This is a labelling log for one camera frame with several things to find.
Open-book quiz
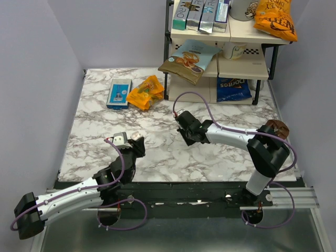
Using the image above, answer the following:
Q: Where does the white earbud case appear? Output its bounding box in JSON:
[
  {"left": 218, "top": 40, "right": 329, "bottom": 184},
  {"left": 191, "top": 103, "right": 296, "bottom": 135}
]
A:
[{"left": 131, "top": 131, "right": 143, "bottom": 141}]

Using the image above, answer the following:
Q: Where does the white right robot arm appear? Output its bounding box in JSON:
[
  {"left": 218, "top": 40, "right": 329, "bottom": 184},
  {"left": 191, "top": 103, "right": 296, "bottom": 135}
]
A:
[{"left": 174, "top": 110, "right": 290, "bottom": 206}]

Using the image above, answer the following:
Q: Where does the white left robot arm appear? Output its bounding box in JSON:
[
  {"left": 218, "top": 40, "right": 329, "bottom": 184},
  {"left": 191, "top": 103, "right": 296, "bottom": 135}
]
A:
[{"left": 10, "top": 134, "right": 145, "bottom": 239}]

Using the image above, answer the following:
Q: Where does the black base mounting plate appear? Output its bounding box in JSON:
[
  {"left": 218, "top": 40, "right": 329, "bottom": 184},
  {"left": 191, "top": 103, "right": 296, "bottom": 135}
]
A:
[{"left": 101, "top": 182, "right": 259, "bottom": 219}]

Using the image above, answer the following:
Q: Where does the blue Doritos bag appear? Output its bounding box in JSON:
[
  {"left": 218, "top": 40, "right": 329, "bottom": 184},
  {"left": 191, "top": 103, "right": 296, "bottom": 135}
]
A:
[{"left": 216, "top": 77, "right": 251, "bottom": 102}]

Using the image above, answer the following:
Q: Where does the orange snack bag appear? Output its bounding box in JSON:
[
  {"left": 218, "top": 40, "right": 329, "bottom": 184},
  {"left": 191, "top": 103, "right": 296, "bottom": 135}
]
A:
[{"left": 126, "top": 75, "right": 164, "bottom": 110}]

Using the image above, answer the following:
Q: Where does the blue razor box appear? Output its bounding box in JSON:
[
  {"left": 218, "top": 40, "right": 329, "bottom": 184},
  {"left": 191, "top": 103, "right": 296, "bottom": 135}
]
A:
[{"left": 106, "top": 78, "right": 132, "bottom": 110}]

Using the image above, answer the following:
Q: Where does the teal gold chip bag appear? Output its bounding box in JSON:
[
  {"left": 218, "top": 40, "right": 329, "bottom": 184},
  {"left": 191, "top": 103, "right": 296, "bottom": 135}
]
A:
[{"left": 158, "top": 39, "right": 221, "bottom": 85}]

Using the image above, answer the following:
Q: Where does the white mug on shelf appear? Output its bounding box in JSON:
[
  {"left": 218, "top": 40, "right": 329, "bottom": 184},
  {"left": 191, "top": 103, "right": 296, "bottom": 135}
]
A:
[{"left": 223, "top": 42, "right": 247, "bottom": 60}]

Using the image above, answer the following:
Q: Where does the black beige shelf rack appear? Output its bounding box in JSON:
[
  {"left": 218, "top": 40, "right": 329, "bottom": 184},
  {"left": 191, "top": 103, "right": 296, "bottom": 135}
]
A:
[{"left": 164, "top": 1, "right": 289, "bottom": 105}]

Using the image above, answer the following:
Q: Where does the blue white box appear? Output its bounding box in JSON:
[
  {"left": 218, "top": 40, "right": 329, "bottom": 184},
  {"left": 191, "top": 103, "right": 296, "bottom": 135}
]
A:
[{"left": 213, "top": 0, "right": 230, "bottom": 33}]

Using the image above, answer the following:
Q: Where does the teal toothpaste box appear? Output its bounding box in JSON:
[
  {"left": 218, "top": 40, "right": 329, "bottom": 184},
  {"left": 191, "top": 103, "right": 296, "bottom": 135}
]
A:
[{"left": 172, "top": 1, "right": 192, "bottom": 30}]

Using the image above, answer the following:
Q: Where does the white printed cup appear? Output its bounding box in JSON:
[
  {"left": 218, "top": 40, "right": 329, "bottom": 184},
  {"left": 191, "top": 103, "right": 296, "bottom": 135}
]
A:
[{"left": 229, "top": 0, "right": 259, "bottom": 21}]

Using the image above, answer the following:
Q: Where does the orange honey dijon chip bag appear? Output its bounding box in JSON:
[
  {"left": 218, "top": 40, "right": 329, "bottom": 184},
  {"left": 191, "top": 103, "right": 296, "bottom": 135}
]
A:
[{"left": 254, "top": 0, "right": 298, "bottom": 42}]

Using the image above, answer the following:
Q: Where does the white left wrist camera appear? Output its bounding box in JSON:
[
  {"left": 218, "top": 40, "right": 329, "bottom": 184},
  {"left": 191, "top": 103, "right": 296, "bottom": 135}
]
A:
[{"left": 112, "top": 132, "right": 131, "bottom": 149}]

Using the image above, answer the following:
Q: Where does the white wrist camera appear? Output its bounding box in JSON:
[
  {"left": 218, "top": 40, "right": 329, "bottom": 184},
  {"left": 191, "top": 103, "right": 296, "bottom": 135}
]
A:
[
  {"left": 177, "top": 109, "right": 185, "bottom": 116},
  {"left": 112, "top": 132, "right": 131, "bottom": 149}
]

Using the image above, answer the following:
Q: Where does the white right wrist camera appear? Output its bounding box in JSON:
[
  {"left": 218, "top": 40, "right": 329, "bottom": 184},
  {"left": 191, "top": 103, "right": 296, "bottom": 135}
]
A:
[{"left": 177, "top": 109, "right": 185, "bottom": 116}]

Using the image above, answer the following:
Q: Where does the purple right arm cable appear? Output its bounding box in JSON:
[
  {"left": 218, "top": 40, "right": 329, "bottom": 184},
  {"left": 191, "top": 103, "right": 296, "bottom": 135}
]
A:
[{"left": 172, "top": 91, "right": 298, "bottom": 174}]

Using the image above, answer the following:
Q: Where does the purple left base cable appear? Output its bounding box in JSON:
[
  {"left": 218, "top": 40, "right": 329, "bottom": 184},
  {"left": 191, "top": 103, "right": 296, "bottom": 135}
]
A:
[{"left": 97, "top": 198, "right": 148, "bottom": 231}]

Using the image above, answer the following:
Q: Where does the grey aluminium frame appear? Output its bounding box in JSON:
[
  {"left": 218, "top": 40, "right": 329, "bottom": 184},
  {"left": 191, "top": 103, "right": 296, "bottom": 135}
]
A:
[{"left": 236, "top": 187, "right": 320, "bottom": 211}]

